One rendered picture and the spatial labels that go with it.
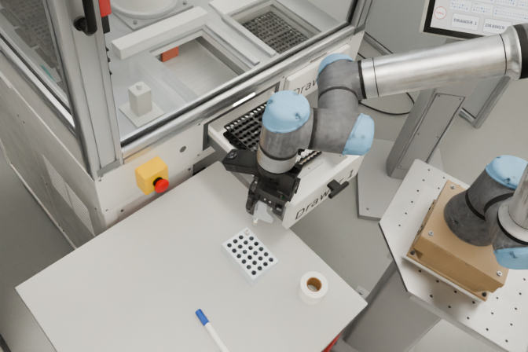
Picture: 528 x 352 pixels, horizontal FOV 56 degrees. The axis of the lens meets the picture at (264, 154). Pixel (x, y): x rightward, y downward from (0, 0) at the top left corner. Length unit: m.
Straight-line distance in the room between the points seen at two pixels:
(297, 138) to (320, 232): 1.46
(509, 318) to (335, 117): 0.80
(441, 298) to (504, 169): 0.38
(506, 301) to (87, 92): 1.14
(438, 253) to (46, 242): 1.56
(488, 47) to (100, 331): 0.99
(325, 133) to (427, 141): 1.52
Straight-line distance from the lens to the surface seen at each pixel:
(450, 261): 1.37
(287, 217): 1.24
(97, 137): 1.11
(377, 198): 2.43
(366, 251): 2.30
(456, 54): 0.94
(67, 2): 0.89
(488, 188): 1.26
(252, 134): 1.36
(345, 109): 0.88
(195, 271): 1.28
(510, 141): 3.11
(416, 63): 0.94
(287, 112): 0.82
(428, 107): 2.19
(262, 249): 1.29
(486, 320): 1.43
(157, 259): 1.29
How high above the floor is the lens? 1.91
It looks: 50 degrees down
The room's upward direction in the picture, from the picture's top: 11 degrees clockwise
